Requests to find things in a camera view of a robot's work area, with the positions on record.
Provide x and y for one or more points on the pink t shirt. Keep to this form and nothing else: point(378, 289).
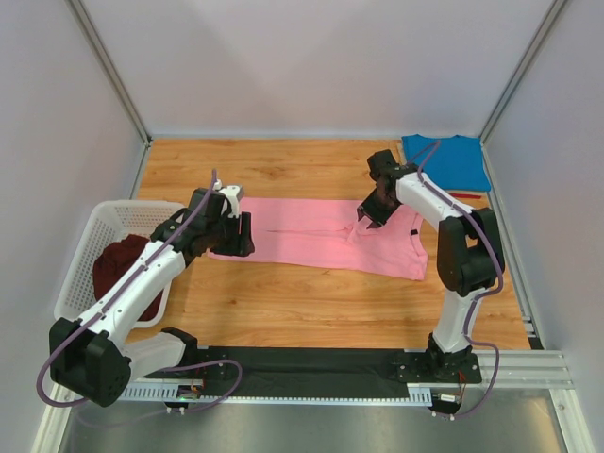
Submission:
point(329, 234)

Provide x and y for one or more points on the white plastic laundry basket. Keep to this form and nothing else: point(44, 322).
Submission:
point(110, 222)

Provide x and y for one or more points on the blue folded t shirt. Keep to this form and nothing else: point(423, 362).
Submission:
point(457, 164)

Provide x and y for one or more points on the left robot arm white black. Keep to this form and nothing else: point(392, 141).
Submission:
point(90, 355)

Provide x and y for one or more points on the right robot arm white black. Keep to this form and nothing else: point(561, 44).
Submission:
point(469, 261)

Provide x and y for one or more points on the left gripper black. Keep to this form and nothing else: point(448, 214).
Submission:
point(233, 234)

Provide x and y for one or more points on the aluminium front rail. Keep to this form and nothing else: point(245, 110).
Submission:
point(510, 369)

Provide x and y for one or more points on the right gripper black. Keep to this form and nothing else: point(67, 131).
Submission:
point(374, 208)

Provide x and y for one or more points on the left aluminium frame post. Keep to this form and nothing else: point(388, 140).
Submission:
point(101, 53)

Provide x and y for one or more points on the dark red t shirt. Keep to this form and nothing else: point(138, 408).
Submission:
point(114, 262)

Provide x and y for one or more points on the aluminium frame post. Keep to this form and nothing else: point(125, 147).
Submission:
point(101, 53)
point(530, 54)

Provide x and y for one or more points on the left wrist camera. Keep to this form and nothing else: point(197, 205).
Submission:
point(233, 195)

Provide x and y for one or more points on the right aluminium frame post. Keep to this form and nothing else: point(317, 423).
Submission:
point(530, 54)

